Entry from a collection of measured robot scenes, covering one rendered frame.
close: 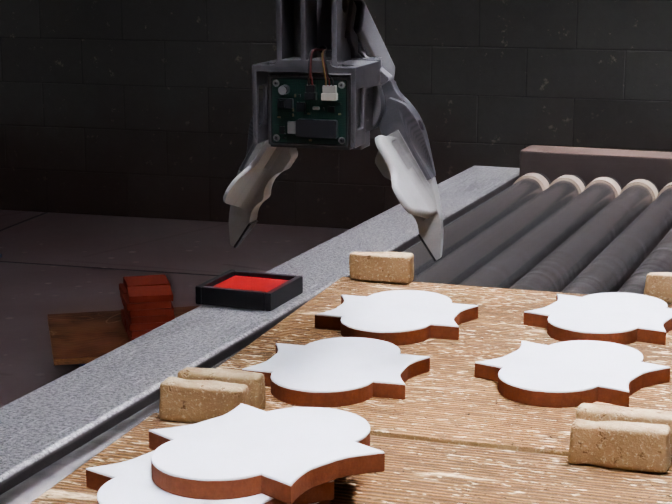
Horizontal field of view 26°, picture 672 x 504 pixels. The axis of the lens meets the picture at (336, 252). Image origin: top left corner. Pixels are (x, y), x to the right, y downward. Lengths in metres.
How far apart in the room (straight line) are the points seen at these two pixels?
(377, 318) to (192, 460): 0.40
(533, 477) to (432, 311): 0.34
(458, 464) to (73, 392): 0.34
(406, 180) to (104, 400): 0.28
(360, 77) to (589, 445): 0.27
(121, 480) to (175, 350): 0.41
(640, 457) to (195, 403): 0.28
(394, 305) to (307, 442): 0.41
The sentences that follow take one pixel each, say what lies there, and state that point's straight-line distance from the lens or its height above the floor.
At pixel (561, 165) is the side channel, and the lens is 2.08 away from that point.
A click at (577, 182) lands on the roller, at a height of 0.92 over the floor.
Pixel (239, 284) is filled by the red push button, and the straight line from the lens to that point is 1.36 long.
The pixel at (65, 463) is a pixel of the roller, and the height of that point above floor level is 0.92.
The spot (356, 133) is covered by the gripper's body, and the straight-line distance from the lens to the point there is 0.94.
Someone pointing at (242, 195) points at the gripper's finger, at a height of 1.07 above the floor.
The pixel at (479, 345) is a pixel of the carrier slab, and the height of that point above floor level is 0.94.
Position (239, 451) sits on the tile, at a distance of 0.80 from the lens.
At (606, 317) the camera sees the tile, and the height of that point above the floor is 0.95.
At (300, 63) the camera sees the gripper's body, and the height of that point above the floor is 1.17.
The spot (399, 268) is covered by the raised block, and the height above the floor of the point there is 0.95.
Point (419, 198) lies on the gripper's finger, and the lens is 0.98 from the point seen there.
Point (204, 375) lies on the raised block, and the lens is 0.98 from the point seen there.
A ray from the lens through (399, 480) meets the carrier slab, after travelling 0.86.
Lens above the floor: 1.25
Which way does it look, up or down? 12 degrees down
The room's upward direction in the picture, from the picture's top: straight up
